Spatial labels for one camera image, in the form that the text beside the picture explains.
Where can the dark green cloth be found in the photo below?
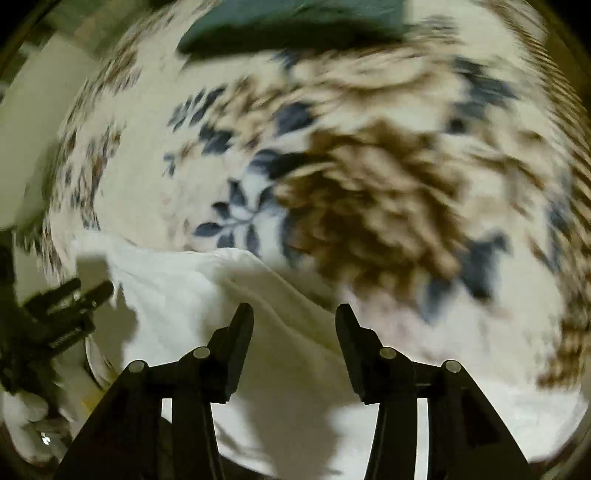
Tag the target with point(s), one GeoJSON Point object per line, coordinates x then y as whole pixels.
{"type": "Point", "coordinates": [295, 23]}

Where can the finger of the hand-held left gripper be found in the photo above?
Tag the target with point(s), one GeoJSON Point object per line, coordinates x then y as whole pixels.
{"type": "Point", "coordinates": [76, 302]}

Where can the white pants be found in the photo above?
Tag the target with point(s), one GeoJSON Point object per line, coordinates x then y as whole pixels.
{"type": "Point", "coordinates": [286, 350]}

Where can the floral printed blanket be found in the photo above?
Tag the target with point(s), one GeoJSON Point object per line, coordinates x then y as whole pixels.
{"type": "Point", "coordinates": [323, 161]}

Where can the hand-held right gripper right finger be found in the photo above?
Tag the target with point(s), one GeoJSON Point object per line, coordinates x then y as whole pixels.
{"type": "Point", "coordinates": [347, 344]}

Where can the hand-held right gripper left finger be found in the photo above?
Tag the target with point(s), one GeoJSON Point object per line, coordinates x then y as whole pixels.
{"type": "Point", "coordinates": [240, 341]}

